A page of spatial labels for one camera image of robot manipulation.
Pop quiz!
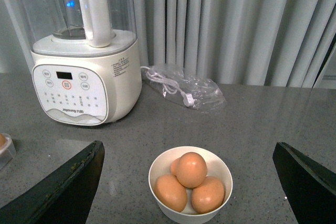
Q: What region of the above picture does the clear plastic bag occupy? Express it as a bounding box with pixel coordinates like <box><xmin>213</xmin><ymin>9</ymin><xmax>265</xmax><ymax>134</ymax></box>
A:
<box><xmin>141</xmin><ymin>63</ymin><xmax>226</xmax><ymax>112</ymax></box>

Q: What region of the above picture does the white power cable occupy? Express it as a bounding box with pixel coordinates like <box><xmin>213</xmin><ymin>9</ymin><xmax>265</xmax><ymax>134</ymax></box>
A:
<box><xmin>140</xmin><ymin>66</ymin><xmax>197</xmax><ymax>109</ymax></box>

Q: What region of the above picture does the white blender machine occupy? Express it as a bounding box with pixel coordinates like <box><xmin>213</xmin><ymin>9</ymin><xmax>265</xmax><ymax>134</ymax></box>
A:
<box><xmin>22</xmin><ymin>0</ymin><xmax>142</xmax><ymax>126</ymax></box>

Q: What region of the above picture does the brown egg front left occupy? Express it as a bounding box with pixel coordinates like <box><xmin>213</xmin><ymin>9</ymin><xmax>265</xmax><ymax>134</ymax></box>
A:
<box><xmin>154</xmin><ymin>174</ymin><xmax>187</xmax><ymax>212</ymax></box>

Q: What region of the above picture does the grey curtain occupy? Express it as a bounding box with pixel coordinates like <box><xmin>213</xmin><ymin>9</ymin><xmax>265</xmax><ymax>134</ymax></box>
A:
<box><xmin>0</xmin><ymin>0</ymin><xmax>336</xmax><ymax>89</ymax></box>

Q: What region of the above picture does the white bowl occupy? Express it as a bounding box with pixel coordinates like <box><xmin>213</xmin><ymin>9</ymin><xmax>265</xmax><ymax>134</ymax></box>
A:
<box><xmin>148</xmin><ymin>146</ymin><xmax>233</xmax><ymax>223</ymax></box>

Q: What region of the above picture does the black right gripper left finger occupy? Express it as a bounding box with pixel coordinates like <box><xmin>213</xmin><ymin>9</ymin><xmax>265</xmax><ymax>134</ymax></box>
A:
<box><xmin>1</xmin><ymin>141</ymin><xmax>105</xmax><ymax>223</ymax></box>

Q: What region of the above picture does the clear plastic egg box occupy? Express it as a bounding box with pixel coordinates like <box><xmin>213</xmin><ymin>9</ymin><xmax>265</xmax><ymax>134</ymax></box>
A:
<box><xmin>0</xmin><ymin>133</ymin><xmax>16</xmax><ymax>169</ymax></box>

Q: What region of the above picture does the brown egg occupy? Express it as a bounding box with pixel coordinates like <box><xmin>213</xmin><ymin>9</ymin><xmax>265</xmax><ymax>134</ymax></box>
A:
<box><xmin>0</xmin><ymin>134</ymin><xmax>7</xmax><ymax>150</ymax></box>
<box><xmin>192</xmin><ymin>176</ymin><xmax>225</xmax><ymax>214</ymax></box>
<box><xmin>154</xmin><ymin>174</ymin><xmax>187</xmax><ymax>212</ymax></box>
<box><xmin>176</xmin><ymin>152</ymin><xmax>208</xmax><ymax>188</ymax></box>

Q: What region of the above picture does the brown egg front right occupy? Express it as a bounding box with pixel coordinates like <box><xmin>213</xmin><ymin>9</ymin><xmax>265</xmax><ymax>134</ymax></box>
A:
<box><xmin>192</xmin><ymin>176</ymin><xmax>225</xmax><ymax>214</ymax></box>

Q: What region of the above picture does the brown egg top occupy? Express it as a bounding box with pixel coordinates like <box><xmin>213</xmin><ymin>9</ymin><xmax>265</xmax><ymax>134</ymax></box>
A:
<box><xmin>176</xmin><ymin>152</ymin><xmax>208</xmax><ymax>188</ymax></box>

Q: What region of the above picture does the brown egg back hidden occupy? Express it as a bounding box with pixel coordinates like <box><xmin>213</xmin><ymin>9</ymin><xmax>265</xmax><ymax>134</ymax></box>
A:
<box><xmin>170</xmin><ymin>158</ymin><xmax>180</xmax><ymax>176</ymax></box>

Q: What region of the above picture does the brown egg in box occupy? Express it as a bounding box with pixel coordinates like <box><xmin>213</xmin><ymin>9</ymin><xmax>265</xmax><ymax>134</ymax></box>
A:
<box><xmin>0</xmin><ymin>134</ymin><xmax>7</xmax><ymax>150</ymax></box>

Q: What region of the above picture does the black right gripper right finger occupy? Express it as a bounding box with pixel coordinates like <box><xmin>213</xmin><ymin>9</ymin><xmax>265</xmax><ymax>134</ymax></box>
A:
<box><xmin>272</xmin><ymin>142</ymin><xmax>335</xmax><ymax>223</ymax></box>

